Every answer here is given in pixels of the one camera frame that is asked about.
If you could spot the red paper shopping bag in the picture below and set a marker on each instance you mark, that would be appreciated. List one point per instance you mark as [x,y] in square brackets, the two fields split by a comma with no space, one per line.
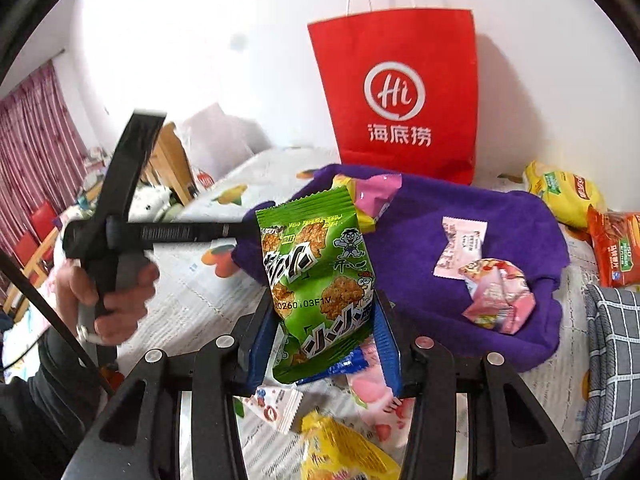
[400,60]

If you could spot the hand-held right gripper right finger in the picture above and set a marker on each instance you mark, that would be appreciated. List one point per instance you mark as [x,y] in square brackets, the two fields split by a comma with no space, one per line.
[390,355]

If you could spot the red chips bag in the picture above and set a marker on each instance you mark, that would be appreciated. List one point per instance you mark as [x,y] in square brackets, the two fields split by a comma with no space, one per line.
[617,255]

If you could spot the white plastic shopping bag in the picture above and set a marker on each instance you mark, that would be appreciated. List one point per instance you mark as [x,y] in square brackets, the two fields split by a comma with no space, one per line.
[220,135]

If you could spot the red striped curtain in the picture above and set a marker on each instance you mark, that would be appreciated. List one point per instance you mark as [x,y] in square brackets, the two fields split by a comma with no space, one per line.
[35,135]

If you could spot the wooden headboard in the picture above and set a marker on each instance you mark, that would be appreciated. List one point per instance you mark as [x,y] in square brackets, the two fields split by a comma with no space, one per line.
[172,160]

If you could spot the red chair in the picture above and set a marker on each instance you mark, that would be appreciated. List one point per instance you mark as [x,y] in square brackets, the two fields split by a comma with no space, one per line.
[42,217]

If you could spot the purple towel tray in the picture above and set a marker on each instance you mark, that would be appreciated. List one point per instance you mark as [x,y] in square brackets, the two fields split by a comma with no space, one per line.
[500,210]

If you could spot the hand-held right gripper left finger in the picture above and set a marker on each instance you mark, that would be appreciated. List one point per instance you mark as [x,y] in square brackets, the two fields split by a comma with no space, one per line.
[257,360]

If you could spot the green rice cracker packet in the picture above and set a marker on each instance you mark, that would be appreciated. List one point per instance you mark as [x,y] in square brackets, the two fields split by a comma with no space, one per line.
[315,280]

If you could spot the pile of snack packets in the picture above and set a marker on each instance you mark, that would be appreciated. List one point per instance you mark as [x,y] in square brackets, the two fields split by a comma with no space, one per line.
[345,452]

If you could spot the grey checked cloth pink star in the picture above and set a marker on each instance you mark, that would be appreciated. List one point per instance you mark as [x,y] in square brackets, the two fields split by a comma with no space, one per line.
[615,360]

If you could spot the person's left forearm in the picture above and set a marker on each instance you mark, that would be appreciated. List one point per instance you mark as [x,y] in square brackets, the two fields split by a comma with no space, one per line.
[40,410]

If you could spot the fruit print tablecloth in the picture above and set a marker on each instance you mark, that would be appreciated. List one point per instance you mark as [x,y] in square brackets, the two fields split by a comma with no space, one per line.
[200,280]

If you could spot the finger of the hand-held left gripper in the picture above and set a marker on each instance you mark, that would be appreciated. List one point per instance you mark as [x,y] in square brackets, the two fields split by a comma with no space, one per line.
[190,233]

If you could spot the person's left hand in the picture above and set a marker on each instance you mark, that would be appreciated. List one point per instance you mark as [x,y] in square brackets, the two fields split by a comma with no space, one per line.
[127,310]

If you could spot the yellow chips bag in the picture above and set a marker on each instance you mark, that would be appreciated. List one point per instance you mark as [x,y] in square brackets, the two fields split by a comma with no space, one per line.
[560,195]

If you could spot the white floral pillow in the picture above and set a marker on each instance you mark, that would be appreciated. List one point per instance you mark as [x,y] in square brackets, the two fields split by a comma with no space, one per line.
[152,205]

